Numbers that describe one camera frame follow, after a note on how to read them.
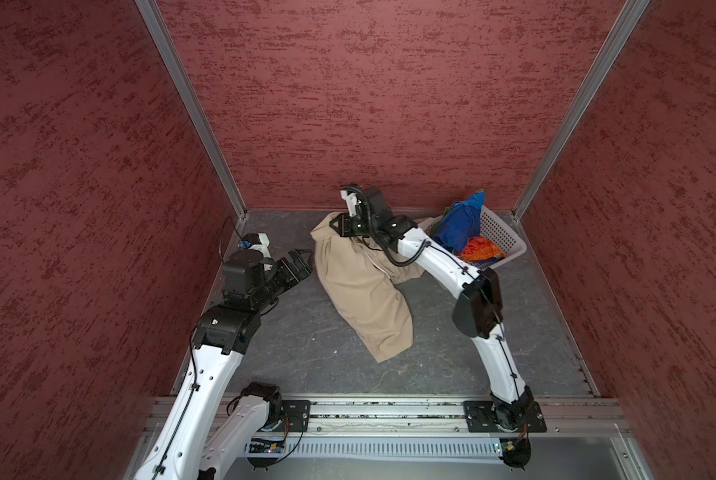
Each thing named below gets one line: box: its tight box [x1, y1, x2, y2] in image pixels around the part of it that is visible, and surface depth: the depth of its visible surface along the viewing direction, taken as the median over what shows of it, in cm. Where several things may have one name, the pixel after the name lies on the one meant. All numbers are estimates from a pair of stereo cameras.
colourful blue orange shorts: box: [433, 191, 505, 262], surface depth 97 cm
